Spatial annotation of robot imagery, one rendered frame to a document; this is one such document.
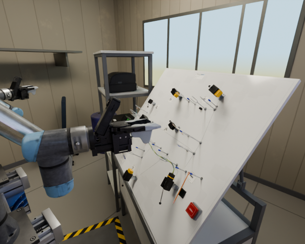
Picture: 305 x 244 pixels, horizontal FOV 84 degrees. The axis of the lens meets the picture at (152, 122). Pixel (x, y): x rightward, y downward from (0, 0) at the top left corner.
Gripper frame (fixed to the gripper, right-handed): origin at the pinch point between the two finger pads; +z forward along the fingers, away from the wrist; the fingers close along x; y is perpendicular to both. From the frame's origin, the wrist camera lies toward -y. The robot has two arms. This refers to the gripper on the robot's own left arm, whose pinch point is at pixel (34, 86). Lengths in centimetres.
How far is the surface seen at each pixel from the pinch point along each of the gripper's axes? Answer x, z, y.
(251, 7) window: 163, 170, -105
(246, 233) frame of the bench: 167, -18, 56
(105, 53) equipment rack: 36, 41, -30
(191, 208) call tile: 130, -40, 28
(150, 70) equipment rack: 71, 69, -19
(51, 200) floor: -33, 32, 164
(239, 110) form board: 143, -11, -14
